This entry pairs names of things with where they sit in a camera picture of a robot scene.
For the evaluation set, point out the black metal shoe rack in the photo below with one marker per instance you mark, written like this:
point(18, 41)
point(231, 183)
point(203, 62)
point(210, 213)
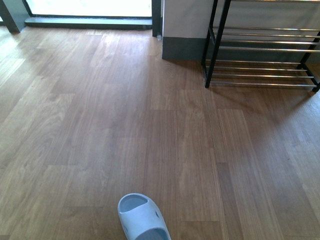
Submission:
point(262, 43)

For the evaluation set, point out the left light blue slipper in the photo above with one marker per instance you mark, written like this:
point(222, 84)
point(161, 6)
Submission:
point(141, 219)

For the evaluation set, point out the left window with dark frame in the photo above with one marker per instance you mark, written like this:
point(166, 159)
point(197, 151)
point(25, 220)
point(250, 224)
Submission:
point(83, 14)

